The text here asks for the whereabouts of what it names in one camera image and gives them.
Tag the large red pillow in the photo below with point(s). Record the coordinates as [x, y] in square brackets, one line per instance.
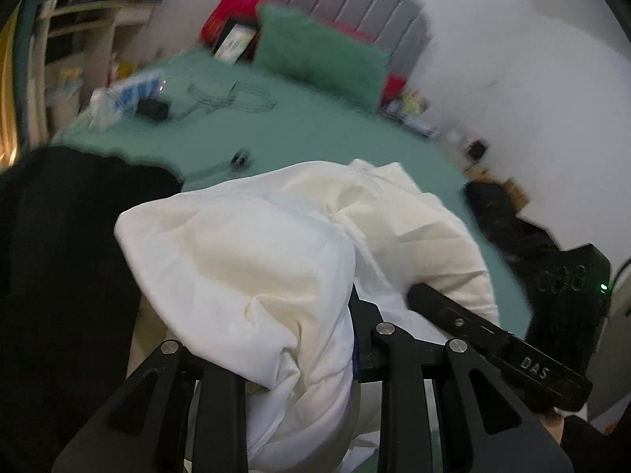
[231, 5]

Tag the black jacket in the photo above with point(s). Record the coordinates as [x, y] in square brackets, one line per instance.
[498, 217]

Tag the white blue power strip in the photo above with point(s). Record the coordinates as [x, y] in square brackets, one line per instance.
[133, 91]

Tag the white hooded jacket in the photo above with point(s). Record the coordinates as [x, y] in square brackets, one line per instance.
[236, 256]

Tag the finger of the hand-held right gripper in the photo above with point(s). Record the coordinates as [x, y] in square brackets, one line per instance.
[443, 310]

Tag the black speaker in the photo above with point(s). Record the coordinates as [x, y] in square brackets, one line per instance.
[477, 150]

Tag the white plastic bag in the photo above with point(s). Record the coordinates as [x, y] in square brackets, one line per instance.
[102, 108]

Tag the small cardboard box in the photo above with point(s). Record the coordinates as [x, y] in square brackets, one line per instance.
[515, 192]

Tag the bed with green sheet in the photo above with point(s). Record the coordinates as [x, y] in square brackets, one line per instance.
[320, 128]

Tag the teal curtain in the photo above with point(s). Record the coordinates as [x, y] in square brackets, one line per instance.
[24, 59]

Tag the black power adapter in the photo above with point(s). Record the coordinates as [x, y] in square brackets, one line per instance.
[153, 108]

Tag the person's right forearm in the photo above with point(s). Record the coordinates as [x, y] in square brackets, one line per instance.
[596, 448]

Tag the person's right hand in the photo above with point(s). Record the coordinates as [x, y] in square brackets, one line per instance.
[551, 426]

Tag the black folded garment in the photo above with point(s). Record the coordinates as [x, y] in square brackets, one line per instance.
[64, 256]

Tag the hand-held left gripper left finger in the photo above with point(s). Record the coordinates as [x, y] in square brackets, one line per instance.
[222, 394]

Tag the green snack bag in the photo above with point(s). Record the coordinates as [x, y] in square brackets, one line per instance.
[411, 101]

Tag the yellow curtain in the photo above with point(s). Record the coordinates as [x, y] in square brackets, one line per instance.
[7, 108]

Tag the grey padded headboard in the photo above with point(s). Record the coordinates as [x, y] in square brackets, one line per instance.
[365, 0]

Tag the green pillow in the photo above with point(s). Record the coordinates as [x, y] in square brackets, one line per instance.
[315, 54]

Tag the light wooden desk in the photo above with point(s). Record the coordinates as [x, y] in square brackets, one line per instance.
[98, 12]

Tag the small red pillow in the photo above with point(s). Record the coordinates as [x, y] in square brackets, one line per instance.
[394, 86]

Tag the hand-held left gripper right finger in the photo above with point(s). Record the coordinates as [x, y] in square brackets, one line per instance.
[367, 335]

